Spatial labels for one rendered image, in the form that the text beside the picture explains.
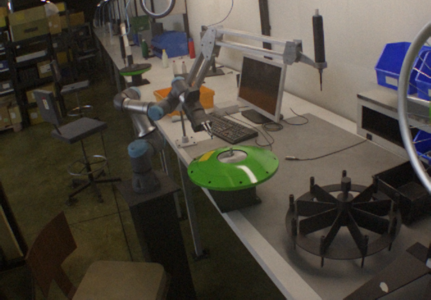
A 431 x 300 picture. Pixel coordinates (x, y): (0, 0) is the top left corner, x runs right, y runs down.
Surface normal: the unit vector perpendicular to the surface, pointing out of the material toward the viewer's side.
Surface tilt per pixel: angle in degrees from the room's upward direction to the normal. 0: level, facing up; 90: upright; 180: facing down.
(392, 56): 88
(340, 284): 0
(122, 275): 0
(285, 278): 0
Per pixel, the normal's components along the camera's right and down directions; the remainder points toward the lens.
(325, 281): -0.11, -0.92
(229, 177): -0.14, -0.69
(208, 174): -0.32, -0.73
